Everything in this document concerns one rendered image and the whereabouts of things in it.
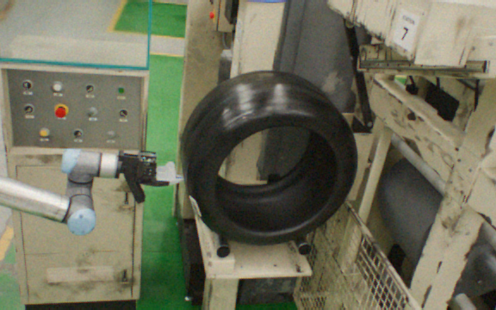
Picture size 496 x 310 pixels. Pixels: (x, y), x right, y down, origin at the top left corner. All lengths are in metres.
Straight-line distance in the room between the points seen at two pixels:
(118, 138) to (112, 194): 0.25
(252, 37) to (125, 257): 1.24
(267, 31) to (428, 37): 0.67
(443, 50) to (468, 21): 0.08
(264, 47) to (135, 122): 0.69
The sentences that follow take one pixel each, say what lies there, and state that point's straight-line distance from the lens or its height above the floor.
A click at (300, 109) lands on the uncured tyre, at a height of 1.41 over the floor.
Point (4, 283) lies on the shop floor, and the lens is 2.92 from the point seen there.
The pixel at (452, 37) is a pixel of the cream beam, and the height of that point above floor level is 1.71.
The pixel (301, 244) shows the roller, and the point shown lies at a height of 0.92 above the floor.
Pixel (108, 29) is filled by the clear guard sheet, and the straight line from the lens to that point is 1.97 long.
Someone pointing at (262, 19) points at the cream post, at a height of 1.57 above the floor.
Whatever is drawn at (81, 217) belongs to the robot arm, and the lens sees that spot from 1.44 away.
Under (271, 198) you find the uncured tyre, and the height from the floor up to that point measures 0.94.
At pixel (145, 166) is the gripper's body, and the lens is 1.52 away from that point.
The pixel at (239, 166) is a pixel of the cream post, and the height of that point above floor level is 1.01.
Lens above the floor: 1.92
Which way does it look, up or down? 27 degrees down
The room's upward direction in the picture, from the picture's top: 9 degrees clockwise
